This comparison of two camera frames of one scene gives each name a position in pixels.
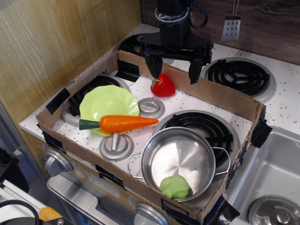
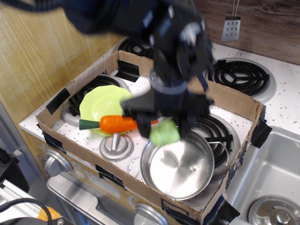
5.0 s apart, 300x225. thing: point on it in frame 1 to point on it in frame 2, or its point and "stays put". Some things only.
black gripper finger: (195, 68) to (184, 124)
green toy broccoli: (176, 187) to (165, 132)
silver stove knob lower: (116, 147) stays put
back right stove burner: (248, 75) stays put
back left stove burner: (131, 44) stays put
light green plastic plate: (107, 100) stays put
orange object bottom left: (47, 213) stays put
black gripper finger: (155, 63) to (144, 122)
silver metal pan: (183, 151) stays put
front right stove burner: (224, 136) stays put
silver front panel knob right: (145, 214) stays put
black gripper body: (176, 40) to (179, 93)
